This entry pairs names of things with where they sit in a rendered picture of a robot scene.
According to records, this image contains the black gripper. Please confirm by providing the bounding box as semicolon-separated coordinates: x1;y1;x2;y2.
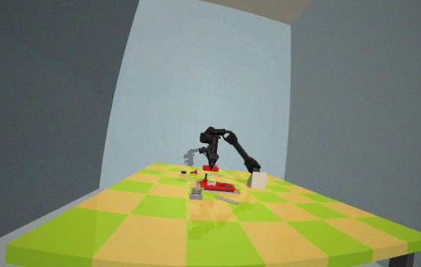
206;144;219;170

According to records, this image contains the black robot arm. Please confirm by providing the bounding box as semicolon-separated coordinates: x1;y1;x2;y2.
199;127;261;174

